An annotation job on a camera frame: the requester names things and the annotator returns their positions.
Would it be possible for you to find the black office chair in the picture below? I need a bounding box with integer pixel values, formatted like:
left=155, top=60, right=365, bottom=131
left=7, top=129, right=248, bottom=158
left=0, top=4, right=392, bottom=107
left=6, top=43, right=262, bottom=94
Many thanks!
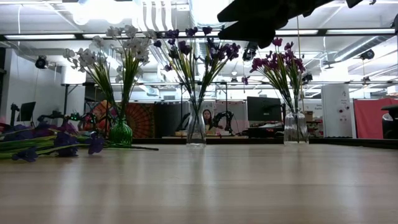
left=381, top=105, right=398, bottom=140

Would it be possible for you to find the red partition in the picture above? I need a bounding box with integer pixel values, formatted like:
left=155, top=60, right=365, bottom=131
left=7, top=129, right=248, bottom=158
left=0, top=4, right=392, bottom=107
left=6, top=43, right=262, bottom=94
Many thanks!
left=353, top=98, right=398, bottom=139

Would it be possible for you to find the orange mandala tapestry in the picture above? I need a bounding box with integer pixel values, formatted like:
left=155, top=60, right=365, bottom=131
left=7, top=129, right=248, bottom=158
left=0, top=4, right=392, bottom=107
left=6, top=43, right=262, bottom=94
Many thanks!
left=83, top=100, right=156, bottom=139

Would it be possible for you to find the white cabinet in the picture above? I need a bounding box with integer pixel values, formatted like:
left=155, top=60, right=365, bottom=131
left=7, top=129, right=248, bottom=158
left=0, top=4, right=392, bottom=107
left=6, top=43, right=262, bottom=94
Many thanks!
left=321, top=83, right=358, bottom=139

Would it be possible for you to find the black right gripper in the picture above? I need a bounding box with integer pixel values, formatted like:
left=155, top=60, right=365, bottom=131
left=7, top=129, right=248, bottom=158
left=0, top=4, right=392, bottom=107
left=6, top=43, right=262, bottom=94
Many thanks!
left=216, top=0, right=333, bottom=50

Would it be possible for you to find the black ceiling spotlight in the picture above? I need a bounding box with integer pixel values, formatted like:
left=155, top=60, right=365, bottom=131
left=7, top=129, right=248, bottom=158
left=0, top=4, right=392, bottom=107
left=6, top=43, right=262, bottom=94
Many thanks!
left=244, top=40, right=259, bottom=62
left=34, top=55, right=49, bottom=70
left=359, top=49, right=376, bottom=61

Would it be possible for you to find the blue artificial flower bunch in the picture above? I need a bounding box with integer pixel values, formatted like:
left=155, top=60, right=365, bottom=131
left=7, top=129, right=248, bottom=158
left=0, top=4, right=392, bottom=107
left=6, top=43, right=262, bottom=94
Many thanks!
left=0, top=132, right=106, bottom=163
left=152, top=27, right=200, bottom=144
left=194, top=26, right=242, bottom=144

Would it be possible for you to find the green glass vase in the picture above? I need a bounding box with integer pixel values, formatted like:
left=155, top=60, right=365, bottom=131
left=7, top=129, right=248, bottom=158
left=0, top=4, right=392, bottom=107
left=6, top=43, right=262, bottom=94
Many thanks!
left=108, top=116, right=134, bottom=146

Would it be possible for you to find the ribbed clear glass vase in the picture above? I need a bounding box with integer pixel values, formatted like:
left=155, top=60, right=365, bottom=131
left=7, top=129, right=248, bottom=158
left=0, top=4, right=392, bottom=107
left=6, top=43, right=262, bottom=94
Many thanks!
left=283, top=107, right=310, bottom=146

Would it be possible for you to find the smooth clear glass vase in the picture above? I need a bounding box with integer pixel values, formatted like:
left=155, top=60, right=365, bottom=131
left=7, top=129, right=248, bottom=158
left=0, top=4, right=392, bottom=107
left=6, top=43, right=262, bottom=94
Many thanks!
left=185, top=99, right=207, bottom=147

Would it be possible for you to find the small black monitor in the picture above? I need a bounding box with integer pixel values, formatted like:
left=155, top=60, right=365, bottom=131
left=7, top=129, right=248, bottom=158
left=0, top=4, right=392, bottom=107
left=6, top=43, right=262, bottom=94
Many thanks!
left=17, top=101, right=37, bottom=123

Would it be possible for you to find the pink cloth partition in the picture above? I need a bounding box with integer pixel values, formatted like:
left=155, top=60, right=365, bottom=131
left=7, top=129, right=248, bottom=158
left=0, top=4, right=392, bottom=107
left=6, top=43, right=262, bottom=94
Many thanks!
left=214, top=101, right=249, bottom=135

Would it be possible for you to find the black panel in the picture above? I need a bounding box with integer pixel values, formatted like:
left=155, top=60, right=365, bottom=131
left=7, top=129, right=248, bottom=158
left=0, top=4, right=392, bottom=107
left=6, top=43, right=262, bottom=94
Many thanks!
left=154, top=101, right=190, bottom=138

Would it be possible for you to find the black computer monitor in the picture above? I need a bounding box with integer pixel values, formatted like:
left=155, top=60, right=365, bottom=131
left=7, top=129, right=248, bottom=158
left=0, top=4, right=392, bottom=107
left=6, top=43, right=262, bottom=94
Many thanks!
left=247, top=96, right=283, bottom=123

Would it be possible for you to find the person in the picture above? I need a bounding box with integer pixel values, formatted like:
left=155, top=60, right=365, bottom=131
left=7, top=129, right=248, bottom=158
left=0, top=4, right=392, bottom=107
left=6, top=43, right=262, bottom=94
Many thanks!
left=201, top=108, right=216, bottom=135

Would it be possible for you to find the white artificial flower bunch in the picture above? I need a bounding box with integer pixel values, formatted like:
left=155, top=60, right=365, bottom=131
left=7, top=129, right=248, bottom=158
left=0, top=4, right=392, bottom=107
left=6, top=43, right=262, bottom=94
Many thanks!
left=114, top=29, right=159, bottom=121
left=63, top=34, right=125, bottom=121
left=104, top=24, right=141, bottom=121

